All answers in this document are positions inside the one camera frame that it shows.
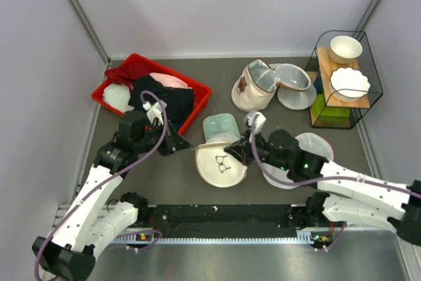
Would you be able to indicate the dark blue garment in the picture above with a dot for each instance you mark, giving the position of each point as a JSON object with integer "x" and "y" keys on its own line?
{"x": 179, "y": 102}

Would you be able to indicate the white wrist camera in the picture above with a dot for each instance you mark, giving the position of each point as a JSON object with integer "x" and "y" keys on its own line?
{"x": 255, "y": 120}
{"x": 155, "y": 112}

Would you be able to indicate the light green ceramic tray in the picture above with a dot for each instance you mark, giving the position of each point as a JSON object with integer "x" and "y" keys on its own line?
{"x": 223, "y": 123}

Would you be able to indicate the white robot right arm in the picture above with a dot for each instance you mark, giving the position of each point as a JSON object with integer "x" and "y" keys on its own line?
{"x": 343, "y": 195}

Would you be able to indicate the white pink-trimmed mesh bag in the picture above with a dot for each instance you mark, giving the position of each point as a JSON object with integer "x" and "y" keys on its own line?
{"x": 310, "y": 144}

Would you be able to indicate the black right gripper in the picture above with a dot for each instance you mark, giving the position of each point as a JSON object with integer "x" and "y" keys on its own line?
{"x": 239, "y": 151}

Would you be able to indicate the grey slotted cable duct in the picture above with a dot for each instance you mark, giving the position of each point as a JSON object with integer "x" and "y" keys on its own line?
{"x": 301, "y": 237}

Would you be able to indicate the red garment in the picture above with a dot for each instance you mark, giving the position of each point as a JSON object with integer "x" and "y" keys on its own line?
{"x": 127, "y": 74}

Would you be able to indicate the white scalloped bowl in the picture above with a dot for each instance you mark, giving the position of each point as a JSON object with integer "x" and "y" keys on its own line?
{"x": 348, "y": 84}

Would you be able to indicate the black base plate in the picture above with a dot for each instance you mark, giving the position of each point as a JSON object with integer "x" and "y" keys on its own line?
{"x": 229, "y": 221}

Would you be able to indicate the red plastic bin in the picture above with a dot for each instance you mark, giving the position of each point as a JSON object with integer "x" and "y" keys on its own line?
{"x": 202, "y": 92}

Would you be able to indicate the white round bowl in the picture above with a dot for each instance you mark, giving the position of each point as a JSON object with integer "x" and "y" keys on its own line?
{"x": 344, "y": 49}

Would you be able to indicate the teal item behind rack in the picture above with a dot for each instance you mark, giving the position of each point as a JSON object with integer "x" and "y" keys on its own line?
{"x": 318, "y": 84}

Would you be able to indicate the wooden shelf board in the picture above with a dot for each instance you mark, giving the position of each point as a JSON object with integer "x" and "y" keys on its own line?
{"x": 327, "y": 66}

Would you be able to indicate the cream bear laundry bag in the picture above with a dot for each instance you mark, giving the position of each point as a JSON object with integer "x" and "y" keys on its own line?
{"x": 255, "y": 87}

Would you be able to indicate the pink garment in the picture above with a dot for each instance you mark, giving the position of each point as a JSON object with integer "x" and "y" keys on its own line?
{"x": 169, "y": 81}

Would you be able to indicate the green container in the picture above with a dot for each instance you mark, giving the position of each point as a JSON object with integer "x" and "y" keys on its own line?
{"x": 328, "y": 116}

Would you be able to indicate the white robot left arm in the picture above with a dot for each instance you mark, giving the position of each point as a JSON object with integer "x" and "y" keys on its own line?
{"x": 73, "y": 246}

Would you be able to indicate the white mesh bra laundry bag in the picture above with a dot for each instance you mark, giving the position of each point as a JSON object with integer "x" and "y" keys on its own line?
{"x": 215, "y": 166}

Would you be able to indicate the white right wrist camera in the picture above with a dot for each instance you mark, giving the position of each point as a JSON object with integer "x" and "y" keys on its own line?
{"x": 255, "y": 120}

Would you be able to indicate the black wire shelf rack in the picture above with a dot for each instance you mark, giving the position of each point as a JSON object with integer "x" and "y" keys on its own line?
{"x": 367, "y": 66}

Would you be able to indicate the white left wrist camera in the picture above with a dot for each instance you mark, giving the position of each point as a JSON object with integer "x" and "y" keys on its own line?
{"x": 155, "y": 112}

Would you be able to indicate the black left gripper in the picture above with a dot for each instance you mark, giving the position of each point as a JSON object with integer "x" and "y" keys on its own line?
{"x": 175, "y": 143}

